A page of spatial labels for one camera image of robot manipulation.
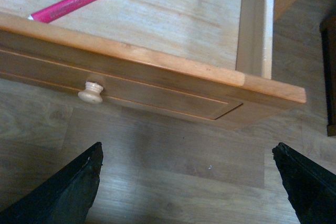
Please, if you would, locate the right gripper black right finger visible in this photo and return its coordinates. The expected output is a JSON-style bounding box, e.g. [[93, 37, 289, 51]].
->
[[272, 142, 335, 223]]

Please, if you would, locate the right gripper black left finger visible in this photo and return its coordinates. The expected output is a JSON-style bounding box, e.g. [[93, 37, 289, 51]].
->
[[1, 142, 103, 223]]

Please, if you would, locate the pink marker with clear cap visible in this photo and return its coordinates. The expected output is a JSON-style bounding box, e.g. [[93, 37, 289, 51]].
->
[[28, 0, 96, 23]]

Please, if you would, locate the wooden drawer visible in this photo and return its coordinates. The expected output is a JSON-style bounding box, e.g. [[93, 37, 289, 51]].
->
[[1, 0, 307, 129]]

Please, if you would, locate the light wooden drawer knob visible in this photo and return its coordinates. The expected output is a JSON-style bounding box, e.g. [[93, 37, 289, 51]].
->
[[78, 81, 103, 104]]

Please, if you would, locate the dark wooden furniture piece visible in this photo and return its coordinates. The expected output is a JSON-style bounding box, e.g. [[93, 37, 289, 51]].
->
[[320, 14, 335, 136]]

